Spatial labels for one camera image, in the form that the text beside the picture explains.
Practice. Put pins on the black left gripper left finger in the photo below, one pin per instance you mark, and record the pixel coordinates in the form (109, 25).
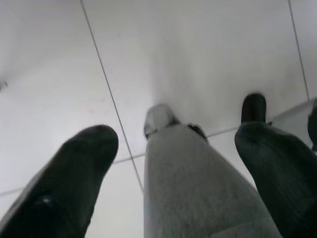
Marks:
(62, 186)

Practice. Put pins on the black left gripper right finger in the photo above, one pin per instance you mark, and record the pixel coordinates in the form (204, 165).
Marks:
(284, 186)

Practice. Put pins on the black robot foot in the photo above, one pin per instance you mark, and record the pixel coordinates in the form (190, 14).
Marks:
(253, 106)

